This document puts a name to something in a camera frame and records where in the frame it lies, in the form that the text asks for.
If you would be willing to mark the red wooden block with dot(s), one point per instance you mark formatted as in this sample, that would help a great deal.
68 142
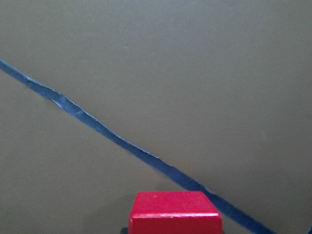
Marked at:
174 212

